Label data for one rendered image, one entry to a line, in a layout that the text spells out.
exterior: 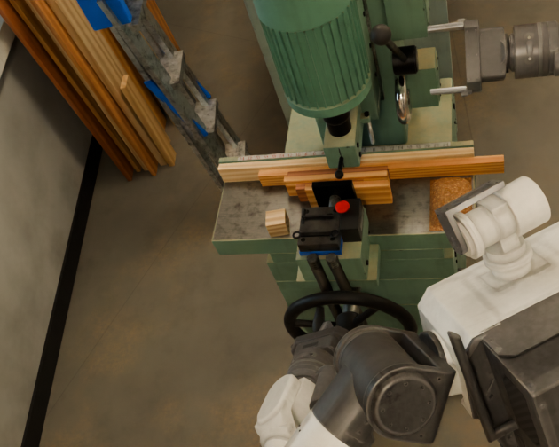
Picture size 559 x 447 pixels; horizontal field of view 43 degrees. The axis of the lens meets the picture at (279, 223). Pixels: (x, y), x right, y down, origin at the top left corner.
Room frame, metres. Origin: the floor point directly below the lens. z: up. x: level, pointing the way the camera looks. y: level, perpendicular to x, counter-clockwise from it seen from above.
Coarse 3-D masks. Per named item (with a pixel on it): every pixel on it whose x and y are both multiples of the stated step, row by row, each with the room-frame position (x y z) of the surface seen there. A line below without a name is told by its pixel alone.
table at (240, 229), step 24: (240, 192) 1.16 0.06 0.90; (264, 192) 1.13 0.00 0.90; (408, 192) 0.95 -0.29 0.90; (240, 216) 1.09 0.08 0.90; (264, 216) 1.06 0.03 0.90; (288, 216) 1.03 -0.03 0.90; (384, 216) 0.92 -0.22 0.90; (408, 216) 0.89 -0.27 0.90; (216, 240) 1.05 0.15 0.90; (240, 240) 1.02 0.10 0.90; (264, 240) 1.00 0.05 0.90; (288, 240) 0.97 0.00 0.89; (384, 240) 0.88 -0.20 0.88; (408, 240) 0.85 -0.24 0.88; (432, 240) 0.83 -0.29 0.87
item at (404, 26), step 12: (384, 0) 1.16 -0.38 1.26; (396, 0) 1.15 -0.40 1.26; (408, 0) 1.14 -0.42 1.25; (420, 0) 1.13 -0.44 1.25; (396, 12) 1.15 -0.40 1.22; (408, 12) 1.14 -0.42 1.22; (420, 12) 1.13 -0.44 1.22; (396, 24) 1.15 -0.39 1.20; (408, 24) 1.14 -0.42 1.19; (420, 24) 1.13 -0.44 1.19; (396, 36) 1.15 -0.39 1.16; (408, 36) 1.14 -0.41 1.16; (420, 36) 1.13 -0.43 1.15
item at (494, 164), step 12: (480, 156) 0.94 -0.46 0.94; (492, 156) 0.92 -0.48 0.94; (300, 168) 1.12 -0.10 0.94; (312, 168) 1.10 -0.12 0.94; (396, 168) 1.00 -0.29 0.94; (408, 168) 0.99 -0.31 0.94; (420, 168) 0.98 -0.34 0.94; (432, 168) 0.97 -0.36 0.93; (444, 168) 0.96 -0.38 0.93; (456, 168) 0.94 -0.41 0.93; (468, 168) 0.93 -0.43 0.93; (480, 168) 0.92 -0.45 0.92; (492, 168) 0.91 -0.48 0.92; (264, 180) 1.14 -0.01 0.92; (276, 180) 1.13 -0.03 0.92
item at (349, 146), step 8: (352, 112) 1.09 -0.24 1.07; (360, 112) 1.11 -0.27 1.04; (352, 120) 1.07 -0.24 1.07; (352, 128) 1.05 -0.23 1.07; (360, 128) 1.08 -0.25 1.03; (328, 136) 1.05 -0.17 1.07; (344, 136) 1.04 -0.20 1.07; (352, 136) 1.03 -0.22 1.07; (360, 136) 1.06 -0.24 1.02; (328, 144) 1.03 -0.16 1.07; (336, 144) 1.02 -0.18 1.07; (344, 144) 1.01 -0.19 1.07; (352, 144) 1.01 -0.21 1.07; (360, 144) 1.04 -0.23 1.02; (328, 152) 1.02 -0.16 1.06; (336, 152) 1.02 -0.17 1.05; (344, 152) 1.01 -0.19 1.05; (352, 152) 1.00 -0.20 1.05; (360, 152) 1.02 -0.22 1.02; (328, 160) 1.03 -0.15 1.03; (336, 160) 1.02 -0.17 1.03; (344, 160) 1.01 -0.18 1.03; (352, 160) 1.00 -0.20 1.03
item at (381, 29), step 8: (376, 32) 0.89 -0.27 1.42; (384, 32) 0.89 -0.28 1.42; (376, 40) 0.89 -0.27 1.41; (384, 40) 0.88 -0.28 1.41; (392, 48) 0.97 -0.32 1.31; (400, 48) 1.13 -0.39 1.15; (408, 48) 1.12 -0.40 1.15; (416, 48) 1.12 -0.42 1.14; (392, 56) 1.12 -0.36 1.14; (400, 56) 1.04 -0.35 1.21; (408, 56) 1.10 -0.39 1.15; (416, 56) 1.11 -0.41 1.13; (392, 64) 1.11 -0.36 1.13; (400, 64) 1.10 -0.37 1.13; (408, 64) 1.09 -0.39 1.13; (416, 64) 1.09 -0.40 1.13; (400, 72) 1.10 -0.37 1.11; (408, 72) 1.09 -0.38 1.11; (416, 72) 1.10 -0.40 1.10
